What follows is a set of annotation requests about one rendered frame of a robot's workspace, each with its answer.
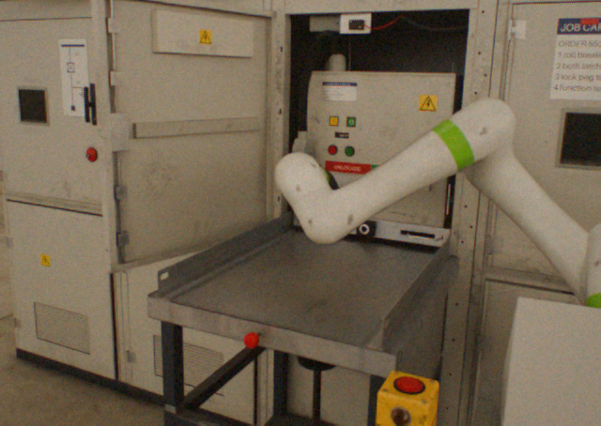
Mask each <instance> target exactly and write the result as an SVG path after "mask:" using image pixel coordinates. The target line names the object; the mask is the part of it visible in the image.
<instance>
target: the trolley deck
mask: <svg viewBox="0 0 601 426"><path fill-rule="evenodd" d="M433 255H434V254H426V253H420V252H414V251H401V250H396V249H389V248H383V247H377V246H370V245H364V244H358V243H351V242H345V241H338V242H337V243H334V244H331V245H320V244H317V243H315V242H314V241H312V240H311V239H310V238H309V237H308V236H301V234H294V235H293V236H291V237H289V238H287V239H285V240H283V241H282V242H279V243H277V244H275V245H273V246H271V247H269V248H268V249H266V250H264V251H262V252H260V253H258V254H256V255H254V256H252V257H250V258H248V259H246V260H244V262H242V263H241V264H239V265H237V266H234V267H232V268H230V269H228V270H226V271H225V272H223V273H221V274H219V275H217V276H216V277H214V278H212V279H210V280H208V281H205V282H202V283H201V284H199V285H197V286H195V288H193V289H192V290H190V291H189V292H187V293H185V294H183V295H181V296H179V297H176V298H174V299H172V300H170V301H167V300H163V299H159V298H156V297H157V296H158V290H157V291H155V292H153V293H151V294H148V295H146V298H147V318H151V319H155V320H159V321H163V322H166V323H170V324H174V325H179V326H183V327H188V328H192V329H196V330H200V331H205V332H208V333H212V334H216V335H220V336H224V337H226V338H231V340H235V341H239V342H244V341H243V338H244V336H245V335H246V334H247V333H248V332H251V331H252V332H255V333H257V332H260V333H261V335H260V336H259V345H258V346H262V347H265V348H269V349H272V350H276V351H281V352H285V353H288V354H292V355H296V356H300V357H303V358H310V359H314V360H318V361H322V362H326V363H330V364H334V366H338V367H341V368H345V369H349V370H352V371H357V372H361V373H368V374H372V375H375V376H378V377H383V378H388V376H389V375H390V373H391V372H392V371H397V372H401V371H402V370H403V368H404V365H405V364H406V362H407V360H408V359H409V358H410V356H411V354H412V353H413V351H414V349H415V348H416V346H417V344H418V343H419V341H420V339H421V338H422V336H423V334H424V332H425V330H426V328H427V327H428V325H429V323H430V322H431V320H432V318H434V317H435V315H436V312H437V311H438V309H439V307H440V305H441V303H442V302H443V300H444V298H446V296H447V294H448V292H449V291H450V289H451V286H452V285H453V283H454V281H455V279H456V277H457V272H459V260H460V257H459V258H452V257H450V258H449V260H448V262H447V264H446V265H445V266H444V268H443V269H442V271H441V272H440V274H439V275H438V276H437V277H436V279H435V280H434V281H432V283H431V284H430V286H429V288H428V290H427V291H426V292H425V294H424V296H423V297H422V299H421V300H420V301H419V303H418V304H417V306H416V307H415V309H414V310H413V311H412V314H411V315H410V317H409V318H408V319H407V320H406V321H405V323H404V324H403V326H401V327H400V329H399V330H398V332H397V333H396V335H395V336H394V337H393V340H392V342H391V343H390V344H389V346H388V347H387V349H386V350H385V352H383V351H378V350H374V349H370V348H366V347H365V346H366V344H367V343H368V342H369V341H370V338H371V337H372V336H373V335H374V333H375V332H376V331H377V329H378V328H379V327H380V325H382V318H383V317H384V316H385V315H386V314H387V311H388V310H389V309H390V308H391V306H392V305H393V304H394V302H395V301H396V300H397V299H398V298H399V297H400V296H401V295H402V294H403V292H404V291H405V290H406V289H408V286H409V285H410V284H411V283H412V281H413V280H414V279H415V278H416V276H417V275H418V274H419V273H420V271H421V270H422V269H423V268H424V266H425V265H426V264H427V263H428V260H429V259H430V258H431V257H433Z"/></svg>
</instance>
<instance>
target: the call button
mask: <svg viewBox="0 0 601 426"><path fill-rule="evenodd" d="M396 385H397V386H398V387H399V388H401V389H403V390H406V391H417V390H420V389H421V388H422V386H423V385H422V383H421V382H420V381H419V380H417V379H416V378H413V377H402V378H400V379H398V380H397V381H396Z"/></svg>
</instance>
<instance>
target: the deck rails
mask: <svg viewBox="0 0 601 426"><path fill-rule="evenodd" d="M294 234H295V232H289V231H287V213H286V214H284V215H283V216H281V217H277V218H275V219H273V220H271V221H267V222H265V223H263V224H260V225H258V226H256V227H254V228H251V229H249V230H247V231H245V232H243V233H240V234H238V235H237V236H235V237H232V238H230V239H227V240H226V241H223V242H221V243H219V244H217V245H214V246H212V247H210V248H208V249H206V250H203V251H200V252H198V253H195V254H193V255H191V256H189V257H186V258H184V259H182V260H180V262H178V263H174V264H172V265H170V266H167V267H165V268H163V269H161V270H158V271H157V282H158V296H157V297H156V298H159V299H163V300H167V301H170V300H172V299H174V298H176V297H179V296H181V295H183V294H185V293H187V292H189V291H190V290H192V289H193V288H195V286H197V285H199V284H201V283H202V282H205V281H208V280H210V279H212V278H214V277H216V276H217V275H219V274H221V273H223V272H225V271H226V270H228V269H230V268H232V267H234V266H237V265H239V264H241V263H242V262H244V260H246V259H248V258H250V257H252V256H254V255H256V254H258V253H260V252H262V251H264V250H266V249H268V248H269V247H271V246H273V245H275V244H277V243H279V242H282V241H283V240H285V239H287V238H289V237H291V236H293V235H294ZM449 249H450V235H449V237H448V238H447V239H446V240H445V242H444V243H443V244H442V245H441V247H440V248H439V249H438V251H437V252H436V253H435V254H434V255H433V257H431V258H430V259H429V260H428V263H427V264H426V265H425V266H424V268H423V269H422V270H421V271H420V273H419V274H418V275H417V276H416V278H415V279H414V280H413V281H412V283H411V284H410V285H409V286H408V289H406V290H405V291H404V292H403V294H402V295H401V296H400V297H399V298H398V299H397V300H396V301H395V302H394V304H393V305H392V306H391V308H390V309H389V310H388V311H387V314H386V315H385V316H384V317H383V318H382V325H380V327H379V328H378V329H377V331H376V332H375V333H374V335H373V336H372V337H371V338H370V341H369V342H368V343H367V344H366V346H365V347H366V348H370V349H374V350H378V351H383V352H385V350H386V349H387V347H388V346H389V344H390V343H391V342H392V340H393V337H394V336H395V335H396V333H397V332H398V330H399V329H400V327H401V326H403V324H404V323H405V321H406V320H407V319H408V318H409V317H410V315H411V314H412V311H413V310H414V309H415V307H416V306H417V304H418V303H419V301H420V300H421V299H422V297H423V296H424V294H425V292H426V291H427V290H428V288H429V286H430V284H431V283H432V281H434V280H435V279H436V277H437V276H438V275H439V274H440V272H441V271H442V269H443V268H444V266H445V265H446V264H447V262H448V260H449V258H450V256H449ZM166 272H167V277H166V278H164V279H162V280H161V275H162V274H164V273H166Z"/></svg>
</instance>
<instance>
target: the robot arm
mask: <svg viewBox="0 0 601 426"><path fill-rule="evenodd" d="M515 134H516V116H515V113H514V111H512V110H511V108H510V107H509V106H508V104H507V103H505V102H504V101H502V100H500V99H496V98H482V99H477V100H476V101H474V102H472V103H471V104H469V105H467V107H466V108H464V109H462V110H461V111H458V112H457V113H455V114H453V115H452V116H450V117H449V118H447V119H445V120H444V121H443V122H441V123H440V124H438V125H437V126H435V127H434V128H432V129H430V130H427V131H426V132H425V133H424V134H423V135H422V136H421V137H419V138H418V139H417V140H416V141H414V142H413V143H412V144H410V145H409V146H406V147H405V148H403V149H402V150H401V151H399V152H398V153H396V154H395V155H393V156H392V157H391V158H390V159H389V160H387V161H386V162H384V163H382V164H381V165H379V166H378V167H376V168H374V169H373V170H371V171H369V172H368V173H366V174H364V175H362V176H360V177H358V178H357V179H354V180H352V181H350V182H348V183H347V185H346V186H344V187H343V188H339V187H338V183H337V181H336V179H335V177H334V175H333V174H332V173H331V172H329V171H327V170H325V169H324V168H322V167H321V164H319V165H318V164H317V162H316V161H315V160H314V158H313V157H312V156H310V155H308V154H306V153H301V152H294V153H290V154H288V155H286V156H284V157H283V159H282V160H281V161H279V162H278V164H277V166H276V168H275V171H274V180H275V185H276V187H277V189H278V190H279V191H280V192H281V193H282V194H283V195H284V197H285V198H286V200H287V201H288V202H289V203H290V205H291V206H292V208H293V210H294V212H295V214H296V216H297V218H298V220H299V222H300V225H301V227H302V229H303V231H304V233H306V235H307V236H308V237H309V238H310V239H311V240H312V241H314V242H315V243H317V244H320V245H331V244H334V243H337V242H338V241H340V240H341V239H342V238H344V237H345V236H347V234H348V233H349V232H351V231H352V230H353V229H356V228H357V227H358V226H360V225H361V224H363V223H364V222H365V221H367V220H369V219H371V218H372V217H374V216H375V215H376V214H377V213H379V212H382V211H383V210H385V208H386V207H388V206H390V205H392V204H394V203H396V202H397V201H399V200H401V199H403V198H405V197H407V196H409V195H411V194H412V193H414V192H416V191H418V190H421V189H423V188H425V187H427V186H429V185H433V183H435V182H437V181H439V180H442V179H443V178H445V177H448V176H450V175H454V174H456V172H457V171H460V170H462V169H464V168H465V174H466V177H467V179H468V181H469V182H470V183H471V185H472V186H473V187H474V188H475V189H477V190H478V191H480V192H481V193H482V194H483V195H485V196H486V197H487V198H489V199H490V200H491V201H492V202H493V203H494V204H495V205H497V206H498V207H499V208H500V209H501V211H502V212H503V213H504V214H505V215H506V216H507V217H508V218H509V219H510V220H511V221H513V222H514V223H515V224H516V225H517V226H518V227H519V228H520V229H521V230H522V231H523V232H524V233H525V234H526V235H527V236H528V238H529V239H530V240H531V242H532V243H533V244H534V245H535V246H536V247H537V248H538V250H539V251H541V252H542V253H543V254H544V255H545V257H546V258H547V259H548V260H549V262H550V263H551V264H552V265H553V267H554V268H555V269H556V270H557V272H558V273H559V274H560V276H561V277H562V279H563V280H564V281H565V283H566V284H567V285H569V287H570V288H571V289H572V292H573V293H574V295H575V296H576V297H577V299H578V301H579V302H580V304H581V305H582V306H584V307H591V308H598V309H601V222H600V223H599V224H597V225H595V226H594V227H593V228H592V229H591V231H590V232H589V233H588V232H587V231H586V230H585V229H584V228H582V227H581V226H580V225H579V224H578V223H577V222H576V221H574V220H573V219H572V218H571V217H570V216H569V215H568V214H566V213H565V212H564V211H563V209H562V208H561V207H560V206H558V205H557V204H556V203H555V202H554V201H553V200H552V199H551V197H550V196H549V195H548V194H547V193H546V192H545V191H544V190H543V189H542V188H541V187H539V186H538V185H537V183H536V181H535V180H534V179H533V178H532V177H531V176H530V174H529V173H528V172H527V171H526V170H525V168H524V167H523V166H522V165H521V163H520V162H519V161H518V160H517V158H516V155H515V150H514V139H515Z"/></svg>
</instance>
